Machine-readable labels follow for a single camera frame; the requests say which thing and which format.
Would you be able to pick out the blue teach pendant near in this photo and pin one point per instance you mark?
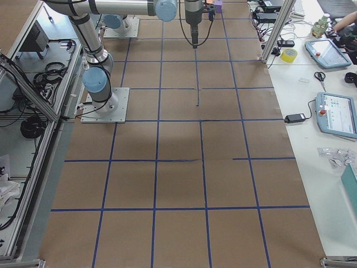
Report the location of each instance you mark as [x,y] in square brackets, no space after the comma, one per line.
[336,114]

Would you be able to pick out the blue teach pendant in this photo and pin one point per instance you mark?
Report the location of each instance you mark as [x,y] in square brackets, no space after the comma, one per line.
[336,114]
[327,54]

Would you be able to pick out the purple foam cube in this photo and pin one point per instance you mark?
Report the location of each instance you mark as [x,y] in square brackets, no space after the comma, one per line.
[218,5]

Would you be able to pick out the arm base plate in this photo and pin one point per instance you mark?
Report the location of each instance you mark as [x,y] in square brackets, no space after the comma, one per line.
[118,28]
[115,110]

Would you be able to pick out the aluminium frame post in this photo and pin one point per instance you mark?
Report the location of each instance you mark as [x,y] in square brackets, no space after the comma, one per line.
[277,28]

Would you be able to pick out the yellow tape roll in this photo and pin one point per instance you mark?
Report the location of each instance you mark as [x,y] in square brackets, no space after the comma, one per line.
[288,55]

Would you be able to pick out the black scissors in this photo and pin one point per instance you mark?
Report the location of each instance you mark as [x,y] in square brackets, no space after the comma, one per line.
[320,76]

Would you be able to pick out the teal board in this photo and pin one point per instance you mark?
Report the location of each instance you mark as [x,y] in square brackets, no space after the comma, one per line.
[348,179]

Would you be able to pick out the bag of screws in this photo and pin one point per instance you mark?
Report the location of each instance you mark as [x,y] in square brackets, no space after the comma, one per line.
[338,157]

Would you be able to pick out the blue teach pendant far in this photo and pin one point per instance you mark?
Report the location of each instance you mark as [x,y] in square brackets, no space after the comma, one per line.
[327,54]

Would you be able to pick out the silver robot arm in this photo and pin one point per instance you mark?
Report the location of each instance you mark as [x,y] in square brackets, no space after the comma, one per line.
[97,57]

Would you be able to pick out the black power adapter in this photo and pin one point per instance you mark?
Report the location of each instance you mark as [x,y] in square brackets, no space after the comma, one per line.
[295,118]

